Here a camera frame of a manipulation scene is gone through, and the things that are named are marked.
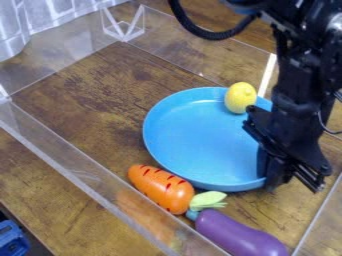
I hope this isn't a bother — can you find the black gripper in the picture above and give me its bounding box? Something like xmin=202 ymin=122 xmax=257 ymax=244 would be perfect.
xmin=244 ymin=88 xmax=336 ymax=193

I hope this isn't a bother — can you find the blue round plastic tray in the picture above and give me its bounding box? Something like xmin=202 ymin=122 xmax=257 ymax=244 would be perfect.
xmin=144 ymin=87 xmax=266 ymax=192

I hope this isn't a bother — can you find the yellow toy lemon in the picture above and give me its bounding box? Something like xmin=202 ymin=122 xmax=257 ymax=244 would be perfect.
xmin=225 ymin=82 xmax=258 ymax=114

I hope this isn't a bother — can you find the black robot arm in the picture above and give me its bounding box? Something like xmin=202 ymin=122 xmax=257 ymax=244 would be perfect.
xmin=225 ymin=0 xmax=342 ymax=192

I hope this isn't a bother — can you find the purple toy eggplant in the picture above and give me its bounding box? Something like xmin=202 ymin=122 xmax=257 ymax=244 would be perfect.
xmin=186 ymin=209 xmax=290 ymax=256

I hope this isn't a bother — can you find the orange toy carrot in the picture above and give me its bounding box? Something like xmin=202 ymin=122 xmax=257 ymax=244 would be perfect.
xmin=129 ymin=165 xmax=228 ymax=215

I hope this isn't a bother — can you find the blue plastic object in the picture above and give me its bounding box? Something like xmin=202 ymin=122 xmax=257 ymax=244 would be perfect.
xmin=0 ymin=220 xmax=30 ymax=256

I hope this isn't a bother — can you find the white grey checked curtain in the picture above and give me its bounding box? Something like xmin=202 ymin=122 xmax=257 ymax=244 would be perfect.
xmin=0 ymin=0 xmax=130 ymax=62

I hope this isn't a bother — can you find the black braided cable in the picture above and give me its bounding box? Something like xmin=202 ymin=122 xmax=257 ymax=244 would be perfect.
xmin=168 ymin=0 xmax=262 ymax=42

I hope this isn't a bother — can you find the clear acrylic enclosure wall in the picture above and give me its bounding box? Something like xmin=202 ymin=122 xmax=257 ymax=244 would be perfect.
xmin=0 ymin=0 xmax=278 ymax=256

